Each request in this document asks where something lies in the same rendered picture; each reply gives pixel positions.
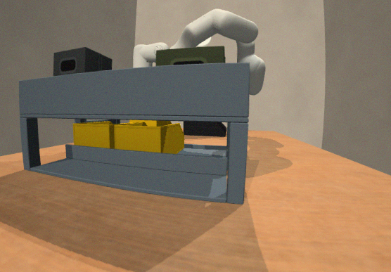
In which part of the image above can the grey shelf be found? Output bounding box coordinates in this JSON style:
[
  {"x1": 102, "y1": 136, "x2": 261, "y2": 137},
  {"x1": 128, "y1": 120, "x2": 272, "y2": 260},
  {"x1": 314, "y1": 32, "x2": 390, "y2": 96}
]
[{"x1": 19, "y1": 63, "x2": 250, "y2": 205}]

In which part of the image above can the dark green case with orange latches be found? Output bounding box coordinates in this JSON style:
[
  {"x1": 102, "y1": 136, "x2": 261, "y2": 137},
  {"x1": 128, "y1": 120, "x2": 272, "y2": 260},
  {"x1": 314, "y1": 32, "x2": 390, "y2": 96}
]
[{"x1": 155, "y1": 46, "x2": 224, "y2": 66}]

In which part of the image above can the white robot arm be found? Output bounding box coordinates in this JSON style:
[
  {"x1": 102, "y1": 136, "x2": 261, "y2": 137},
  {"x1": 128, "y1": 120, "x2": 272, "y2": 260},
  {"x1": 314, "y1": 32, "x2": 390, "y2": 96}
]
[{"x1": 133, "y1": 9, "x2": 266, "y2": 95}]

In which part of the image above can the dark grey case with orange latches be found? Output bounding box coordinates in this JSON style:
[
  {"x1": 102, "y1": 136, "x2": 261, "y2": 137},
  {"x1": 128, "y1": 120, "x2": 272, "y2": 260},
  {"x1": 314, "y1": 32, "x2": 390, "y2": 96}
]
[{"x1": 53, "y1": 47, "x2": 112, "y2": 76}]

